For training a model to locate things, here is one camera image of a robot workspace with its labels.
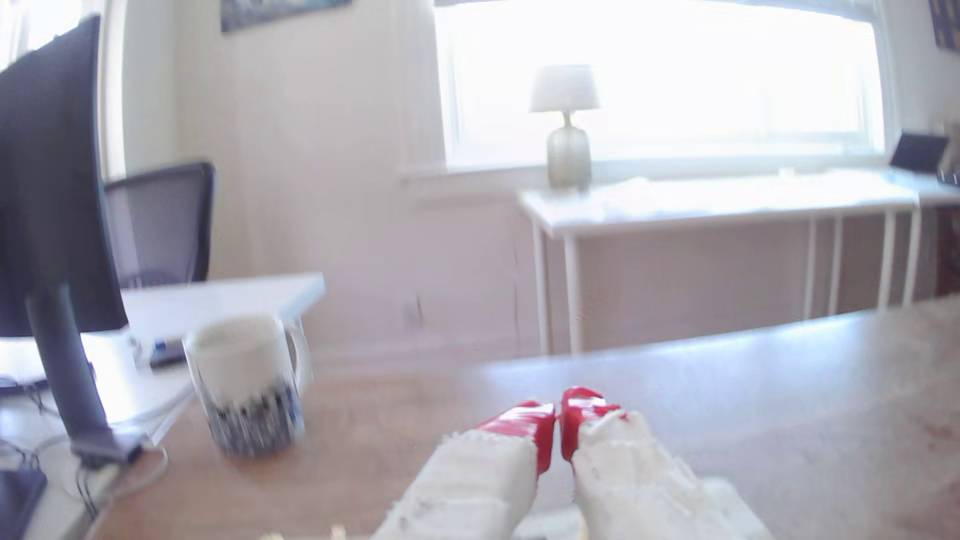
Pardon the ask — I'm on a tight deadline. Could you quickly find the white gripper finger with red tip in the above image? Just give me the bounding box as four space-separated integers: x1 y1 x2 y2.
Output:
560 386 753 540
372 401 557 540

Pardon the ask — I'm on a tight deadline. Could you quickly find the white mug with dark pattern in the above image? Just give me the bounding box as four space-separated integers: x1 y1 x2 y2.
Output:
182 313 315 459

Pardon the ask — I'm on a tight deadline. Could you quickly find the long white table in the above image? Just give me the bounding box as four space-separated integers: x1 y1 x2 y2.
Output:
517 168 960 357

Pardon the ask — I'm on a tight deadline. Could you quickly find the white desk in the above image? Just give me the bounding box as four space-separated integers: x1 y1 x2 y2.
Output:
0 271 328 540

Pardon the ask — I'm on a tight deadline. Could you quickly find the grey table lamp, white shade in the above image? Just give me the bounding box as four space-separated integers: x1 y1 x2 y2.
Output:
528 64 602 193

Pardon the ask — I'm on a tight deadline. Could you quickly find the bright white framed window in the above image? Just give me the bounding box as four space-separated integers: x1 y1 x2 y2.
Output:
399 0 900 187

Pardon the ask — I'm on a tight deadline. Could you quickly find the black mesh office chair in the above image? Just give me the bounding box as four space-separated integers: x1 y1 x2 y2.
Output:
103 160 217 291

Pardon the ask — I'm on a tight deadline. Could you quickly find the dark grey monitor stand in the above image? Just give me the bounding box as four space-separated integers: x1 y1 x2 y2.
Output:
25 283 145 468

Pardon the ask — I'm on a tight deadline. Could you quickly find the black computer monitor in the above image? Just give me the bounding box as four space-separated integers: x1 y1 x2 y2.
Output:
0 13 130 339

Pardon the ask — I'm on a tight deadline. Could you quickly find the grey cable bundle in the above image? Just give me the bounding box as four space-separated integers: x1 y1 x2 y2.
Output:
0 375 198 526

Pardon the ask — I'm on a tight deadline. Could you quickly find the dark blue wall picture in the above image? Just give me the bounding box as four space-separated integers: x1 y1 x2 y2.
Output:
219 0 354 34

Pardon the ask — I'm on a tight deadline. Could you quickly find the dark purple wall picture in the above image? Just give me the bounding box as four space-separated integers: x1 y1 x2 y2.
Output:
928 0 960 52

